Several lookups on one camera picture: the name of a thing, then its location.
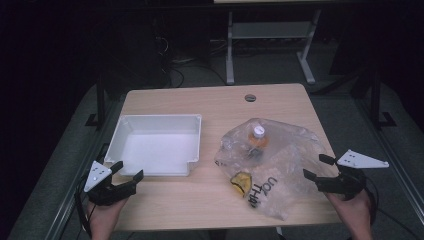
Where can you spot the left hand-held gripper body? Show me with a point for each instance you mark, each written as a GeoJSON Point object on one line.
{"type": "Point", "coordinates": [106, 193]}

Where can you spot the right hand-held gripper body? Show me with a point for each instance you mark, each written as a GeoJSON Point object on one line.
{"type": "Point", "coordinates": [346, 181]}

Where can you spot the clear plastic bag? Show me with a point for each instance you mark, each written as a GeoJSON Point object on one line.
{"type": "Point", "coordinates": [293, 173]}

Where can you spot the white plastic tray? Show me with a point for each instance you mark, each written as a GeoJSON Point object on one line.
{"type": "Point", "coordinates": [156, 150]}

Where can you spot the orange drink bottle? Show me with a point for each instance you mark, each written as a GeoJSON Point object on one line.
{"type": "Point", "coordinates": [257, 140]}

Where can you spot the person's left hand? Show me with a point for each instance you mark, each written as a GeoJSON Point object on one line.
{"type": "Point", "coordinates": [104, 215]}

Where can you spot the person's right hand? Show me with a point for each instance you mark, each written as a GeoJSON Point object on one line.
{"type": "Point", "coordinates": [353, 208]}

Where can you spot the black metal stand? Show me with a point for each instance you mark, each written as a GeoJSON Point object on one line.
{"type": "Point", "coordinates": [376, 100]}
{"type": "Point", "coordinates": [100, 100]}

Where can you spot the white metal desk frame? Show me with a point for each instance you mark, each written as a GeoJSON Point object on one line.
{"type": "Point", "coordinates": [229, 50]}

